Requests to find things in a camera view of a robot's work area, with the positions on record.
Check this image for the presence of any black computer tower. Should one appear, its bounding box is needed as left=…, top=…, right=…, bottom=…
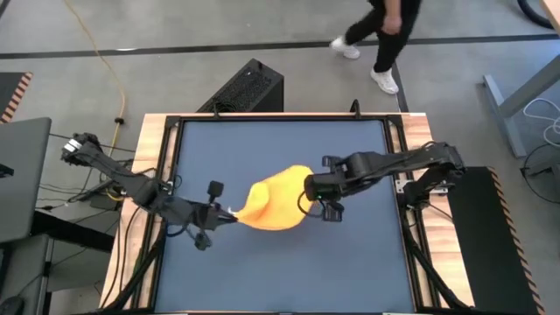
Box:
left=196, top=58, right=285, bottom=114

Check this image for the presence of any grey desk leg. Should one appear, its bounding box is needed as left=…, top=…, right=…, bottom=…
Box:
left=482, top=54, right=560, bottom=159

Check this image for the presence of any orange towel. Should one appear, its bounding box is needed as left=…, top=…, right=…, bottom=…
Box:
left=235, top=164, right=316, bottom=232

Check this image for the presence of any black floor cable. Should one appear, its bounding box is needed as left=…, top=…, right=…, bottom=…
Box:
left=519, top=143, right=560, bottom=206

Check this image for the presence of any wooden table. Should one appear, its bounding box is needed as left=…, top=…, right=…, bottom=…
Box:
left=99, top=112, right=476, bottom=314

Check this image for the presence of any white cable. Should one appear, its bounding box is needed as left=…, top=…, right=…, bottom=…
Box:
left=522, top=96, right=560, bottom=149

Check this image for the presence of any black table frame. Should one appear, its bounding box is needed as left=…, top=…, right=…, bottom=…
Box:
left=146, top=114, right=438, bottom=315

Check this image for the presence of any yellow floor cable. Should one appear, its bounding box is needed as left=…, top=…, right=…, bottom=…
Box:
left=63, top=0, right=128, bottom=202

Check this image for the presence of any person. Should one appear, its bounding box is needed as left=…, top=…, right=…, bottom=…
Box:
left=330, top=0, right=424, bottom=96

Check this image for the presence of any black shelf board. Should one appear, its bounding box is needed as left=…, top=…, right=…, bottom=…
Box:
left=31, top=209, right=116, bottom=254

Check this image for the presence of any wooden desk corner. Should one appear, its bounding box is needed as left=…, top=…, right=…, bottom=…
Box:
left=538, top=0, right=560, bottom=34

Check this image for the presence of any grey-blue table mat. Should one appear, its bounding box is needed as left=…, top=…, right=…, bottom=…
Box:
left=155, top=120, right=417, bottom=312

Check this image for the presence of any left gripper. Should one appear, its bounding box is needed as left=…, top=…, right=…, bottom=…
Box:
left=185, top=180, right=240, bottom=252

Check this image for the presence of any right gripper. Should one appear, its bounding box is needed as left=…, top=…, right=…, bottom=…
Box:
left=304, top=155, right=351, bottom=223

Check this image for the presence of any grey cabinet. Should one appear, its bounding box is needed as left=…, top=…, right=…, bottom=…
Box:
left=0, top=234, right=53, bottom=315

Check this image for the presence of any black hazard-striped floor mat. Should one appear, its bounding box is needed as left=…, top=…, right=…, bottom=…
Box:
left=0, top=72, right=34, bottom=124
left=439, top=165, right=546, bottom=315

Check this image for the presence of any black hose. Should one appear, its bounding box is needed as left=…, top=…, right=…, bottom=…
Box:
left=516, top=0, right=556, bottom=31

